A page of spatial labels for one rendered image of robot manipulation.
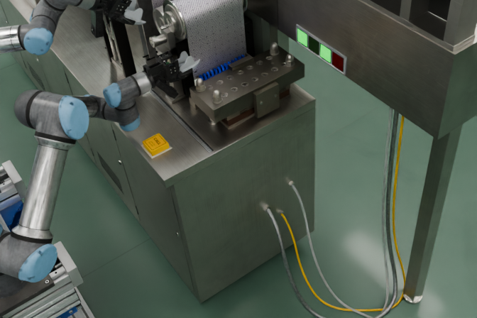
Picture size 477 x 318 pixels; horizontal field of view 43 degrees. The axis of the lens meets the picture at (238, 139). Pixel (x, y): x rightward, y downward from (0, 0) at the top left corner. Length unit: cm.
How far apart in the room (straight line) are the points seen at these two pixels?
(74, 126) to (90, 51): 99
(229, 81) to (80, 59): 76
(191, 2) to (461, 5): 94
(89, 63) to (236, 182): 83
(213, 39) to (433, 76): 84
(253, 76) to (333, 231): 108
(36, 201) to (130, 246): 131
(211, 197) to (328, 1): 83
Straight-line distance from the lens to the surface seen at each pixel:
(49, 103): 181
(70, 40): 284
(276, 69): 226
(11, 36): 192
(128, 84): 209
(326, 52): 205
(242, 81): 220
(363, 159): 335
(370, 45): 187
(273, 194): 249
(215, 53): 225
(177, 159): 213
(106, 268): 303
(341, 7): 191
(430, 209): 233
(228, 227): 245
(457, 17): 161
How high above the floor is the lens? 239
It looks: 44 degrees down
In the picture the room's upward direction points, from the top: 6 degrees counter-clockwise
